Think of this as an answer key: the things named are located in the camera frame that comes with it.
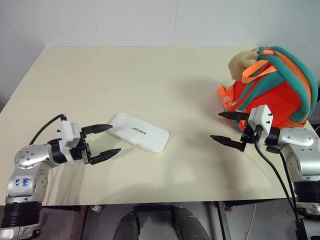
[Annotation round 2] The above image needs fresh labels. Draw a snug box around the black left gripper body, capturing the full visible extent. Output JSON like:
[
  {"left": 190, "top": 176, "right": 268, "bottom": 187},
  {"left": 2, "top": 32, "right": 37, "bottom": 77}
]
[{"left": 69, "top": 131, "right": 91, "bottom": 166}]

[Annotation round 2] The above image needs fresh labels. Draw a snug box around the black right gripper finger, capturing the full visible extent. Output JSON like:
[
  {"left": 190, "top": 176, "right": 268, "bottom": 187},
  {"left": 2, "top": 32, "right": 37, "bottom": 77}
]
[
  {"left": 210, "top": 134, "right": 245, "bottom": 152},
  {"left": 218, "top": 111, "right": 251, "bottom": 123}
]

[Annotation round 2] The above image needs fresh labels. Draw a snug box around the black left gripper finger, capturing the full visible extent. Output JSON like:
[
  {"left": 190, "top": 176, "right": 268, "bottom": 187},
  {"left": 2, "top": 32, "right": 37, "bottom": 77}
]
[
  {"left": 87, "top": 148, "right": 122, "bottom": 166},
  {"left": 80, "top": 123, "right": 114, "bottom": 135}
]

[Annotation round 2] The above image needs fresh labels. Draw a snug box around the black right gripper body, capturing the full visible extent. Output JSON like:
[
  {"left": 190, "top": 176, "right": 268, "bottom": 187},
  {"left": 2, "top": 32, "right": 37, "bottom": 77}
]
[{"left": 239, "top": 120, "right": 262, "bottom": 152}]

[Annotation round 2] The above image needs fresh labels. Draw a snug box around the white rectangular box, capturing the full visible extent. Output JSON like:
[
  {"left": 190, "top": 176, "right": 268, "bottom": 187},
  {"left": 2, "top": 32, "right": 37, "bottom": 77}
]
[{"left": 108, "top": 113, "right": 171, "bottom": 156}]

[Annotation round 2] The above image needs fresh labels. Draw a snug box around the orange and teal backpack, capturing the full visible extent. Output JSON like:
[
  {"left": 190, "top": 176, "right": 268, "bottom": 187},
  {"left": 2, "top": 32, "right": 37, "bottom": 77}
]
[{"left": 216, "top": 45, "right": 319, "bottom": 133}]

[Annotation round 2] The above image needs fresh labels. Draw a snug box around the tan plush toy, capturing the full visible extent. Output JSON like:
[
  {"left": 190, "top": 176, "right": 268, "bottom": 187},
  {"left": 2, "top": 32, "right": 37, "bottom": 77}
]
[{"left": 227, "top": 47, "right": 261, "bottom": 82}]

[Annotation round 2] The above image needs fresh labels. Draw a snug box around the black metal table leg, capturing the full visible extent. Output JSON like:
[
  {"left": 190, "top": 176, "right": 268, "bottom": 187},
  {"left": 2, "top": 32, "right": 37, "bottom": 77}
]
[
  {"left": 216, "top": 201, "right": 233, "bottom": 240},
  {"left": 73, "top": 205, "right": 89, "bottom": 240}
]

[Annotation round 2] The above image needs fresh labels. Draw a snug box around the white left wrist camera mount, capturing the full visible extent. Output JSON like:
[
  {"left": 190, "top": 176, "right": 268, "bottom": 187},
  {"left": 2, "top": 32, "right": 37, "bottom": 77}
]
[{"left": 57, "top": 120, "right": 81, "bottom": 163}]

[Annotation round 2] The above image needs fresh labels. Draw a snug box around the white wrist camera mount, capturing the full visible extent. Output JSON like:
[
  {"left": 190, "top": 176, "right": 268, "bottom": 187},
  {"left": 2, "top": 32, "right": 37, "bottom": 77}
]
[
  {"left": 57, "top": 120, "right": 81, "bottom": 163},
  {"left": 247, "top": 104, "right": 273, "bottom": 147}
]

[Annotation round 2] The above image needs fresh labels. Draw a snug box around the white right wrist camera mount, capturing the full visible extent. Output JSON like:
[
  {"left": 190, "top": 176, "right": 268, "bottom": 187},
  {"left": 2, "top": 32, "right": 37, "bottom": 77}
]
[{"left": 247, "top": 104, "right": 273, "bottom": 147}]

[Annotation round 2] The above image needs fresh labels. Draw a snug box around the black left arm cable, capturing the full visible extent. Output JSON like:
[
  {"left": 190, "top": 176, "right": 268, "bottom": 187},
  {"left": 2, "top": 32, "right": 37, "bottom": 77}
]
[{"left": 28, "top": 113, "right": 67, "bottom": 146}]

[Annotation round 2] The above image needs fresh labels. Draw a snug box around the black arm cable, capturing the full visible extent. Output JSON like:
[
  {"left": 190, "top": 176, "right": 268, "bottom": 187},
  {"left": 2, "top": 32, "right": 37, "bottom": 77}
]
[
  {"left": 28, "top": 113, "right": 67, "bottom": 146},
  {"left": 254, "top": 139, "right": 305, "bottom": 240}
]

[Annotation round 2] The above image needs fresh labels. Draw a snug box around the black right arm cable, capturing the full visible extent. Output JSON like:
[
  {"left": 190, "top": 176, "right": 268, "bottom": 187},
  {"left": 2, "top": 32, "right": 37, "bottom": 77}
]
[{"left": 254, "top": 139, "right": 305, "bottom": 240}]

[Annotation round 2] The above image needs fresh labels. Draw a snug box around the white thin cable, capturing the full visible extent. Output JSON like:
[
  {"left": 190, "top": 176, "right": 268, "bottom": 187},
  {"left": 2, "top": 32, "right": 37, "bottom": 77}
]
[{"left": 243, "top": 202, "right": 258, "bottom": 240}]

